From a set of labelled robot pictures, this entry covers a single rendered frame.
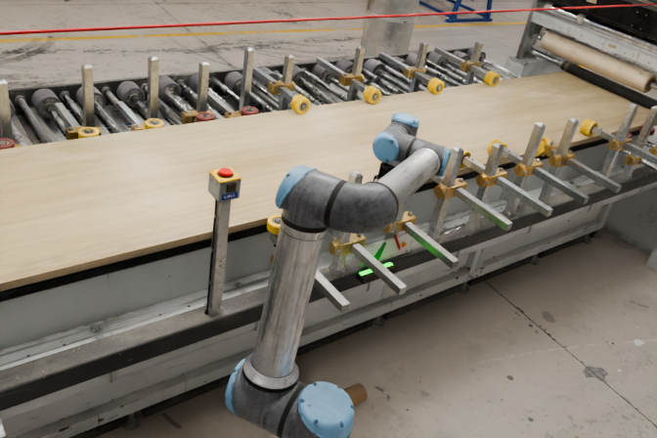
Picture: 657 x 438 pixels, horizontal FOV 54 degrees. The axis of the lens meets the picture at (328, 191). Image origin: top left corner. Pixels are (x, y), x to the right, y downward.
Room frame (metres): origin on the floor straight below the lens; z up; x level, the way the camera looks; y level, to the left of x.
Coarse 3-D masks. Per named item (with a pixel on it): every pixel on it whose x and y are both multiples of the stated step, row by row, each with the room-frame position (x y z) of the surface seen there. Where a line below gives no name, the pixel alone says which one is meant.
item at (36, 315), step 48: (432, 192) 2.53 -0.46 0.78; (240, 240) 1.88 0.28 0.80; (528, 240) 3.22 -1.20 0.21; (576, 240) 3.58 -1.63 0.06; (48, 288) 1.45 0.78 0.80; (96, 288) 1.55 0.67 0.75; (144, 288) 1.65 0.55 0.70; (192, 288) 1.77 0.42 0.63; (384, 288) 2.47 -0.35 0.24; (432, 288) 2.67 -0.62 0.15; (0, 336) 1.36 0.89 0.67; (240, 336) 1.96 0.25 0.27; (336, 336) 2.30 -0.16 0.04; (144, 384) 1.69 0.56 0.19; (192, 384) 1.79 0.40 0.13; (48, 432) 1.43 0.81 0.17; (96, 432) 1.56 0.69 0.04
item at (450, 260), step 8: (408, 224) 2.09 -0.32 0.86; (408, 232) 2.07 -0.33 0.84; (416, 232) 2.05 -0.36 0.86; (416, 240) 2.04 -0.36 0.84; (424, 240) 2.01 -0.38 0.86; (432, 240) 2.02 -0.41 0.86; (432, 248) 1.97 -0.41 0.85; (440, 248) 1.97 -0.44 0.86; (440, 256) 1.94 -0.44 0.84; (448, 256) 1.93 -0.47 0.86; (448, 264) 1.91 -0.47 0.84; (456, 264) 1.91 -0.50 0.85
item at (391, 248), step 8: (392, 240) 2.07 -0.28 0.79; (400, 240) 2.10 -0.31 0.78; (408, 240) 2.13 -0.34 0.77; (368, 248) 1.99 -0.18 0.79; (376, 248) 2.02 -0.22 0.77; (384, 248) 2.05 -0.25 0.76; (392, 248) 2.08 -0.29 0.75; (400, 248) 2.11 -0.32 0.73; (408, 248) 2.14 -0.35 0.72; (384, 256) 2.06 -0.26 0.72; (392, 256) 2.09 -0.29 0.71; (360, 264) 1.98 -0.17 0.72
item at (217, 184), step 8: (216, 176) 1.58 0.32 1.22; (232, 176) 1.59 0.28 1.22; (240, 176) 1.61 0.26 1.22; (208, 184) 1.60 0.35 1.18; (216, 184) 1.57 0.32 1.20; (224, 184) 1.56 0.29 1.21; (240, 184) 1.60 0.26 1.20; (216, 192) 1.56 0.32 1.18; (224, 192) 1.56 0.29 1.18; (224, 200) 1.57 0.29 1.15
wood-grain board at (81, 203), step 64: (192, 128) 2.49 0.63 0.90; (256, 128) 2.60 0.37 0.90; (320, 128) 2.72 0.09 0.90; (384, 128) 2.85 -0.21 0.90; (448, 128) 3.00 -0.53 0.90; (512, 128) 3.15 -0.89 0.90; (0, 192) 1.76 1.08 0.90; (64, 192) 1.83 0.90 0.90; (128, 192) 1.90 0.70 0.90; (192, 192) 1.98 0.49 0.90; (256, 192) 2.06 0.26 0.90; (0, 256) 1.45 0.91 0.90; (64, 256) 1.50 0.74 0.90; (128, 256) 1.57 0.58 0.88
